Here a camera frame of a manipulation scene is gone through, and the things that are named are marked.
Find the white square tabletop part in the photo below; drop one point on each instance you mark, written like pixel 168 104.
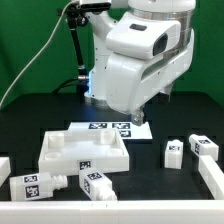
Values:
pixel 68 152

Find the white left fence block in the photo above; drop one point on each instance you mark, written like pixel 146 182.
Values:
pixel 5 169

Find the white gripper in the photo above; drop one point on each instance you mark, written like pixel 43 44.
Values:
pixel 146 56

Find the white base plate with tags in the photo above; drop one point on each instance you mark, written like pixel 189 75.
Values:
pixel 127 130

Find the black camera on mount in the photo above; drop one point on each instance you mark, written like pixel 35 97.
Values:
pixel 95 4

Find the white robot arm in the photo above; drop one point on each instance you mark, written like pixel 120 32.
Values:
pixel 102 24

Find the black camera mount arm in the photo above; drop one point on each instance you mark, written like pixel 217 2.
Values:
pixel 76 17

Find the white right fence wall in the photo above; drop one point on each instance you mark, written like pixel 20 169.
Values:
pixel 212 176

